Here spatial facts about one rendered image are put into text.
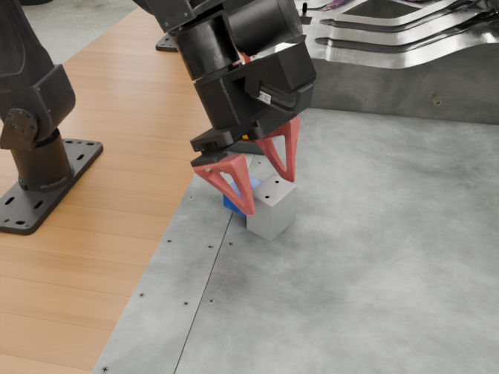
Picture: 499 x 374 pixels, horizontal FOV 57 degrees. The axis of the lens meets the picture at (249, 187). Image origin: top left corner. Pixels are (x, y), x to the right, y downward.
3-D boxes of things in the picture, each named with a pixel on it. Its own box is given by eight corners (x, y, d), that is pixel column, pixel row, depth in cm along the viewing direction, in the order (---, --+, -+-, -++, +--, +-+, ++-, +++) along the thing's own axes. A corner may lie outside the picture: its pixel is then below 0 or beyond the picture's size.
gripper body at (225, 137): (291, 111, 52) (266, 48, 50) (232, 149, 45) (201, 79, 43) (252, 121, 56) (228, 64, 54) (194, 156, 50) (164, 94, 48)
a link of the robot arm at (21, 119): (66, 76, 57) (24, 74, 58) (32, 108, 50) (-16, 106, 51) (77, 120, 61) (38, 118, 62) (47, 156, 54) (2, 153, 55)
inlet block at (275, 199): (189, 198, 59) (186, 164, 56) (215, 180, 62) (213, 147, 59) (270, 242, 53) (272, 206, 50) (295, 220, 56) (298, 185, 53)
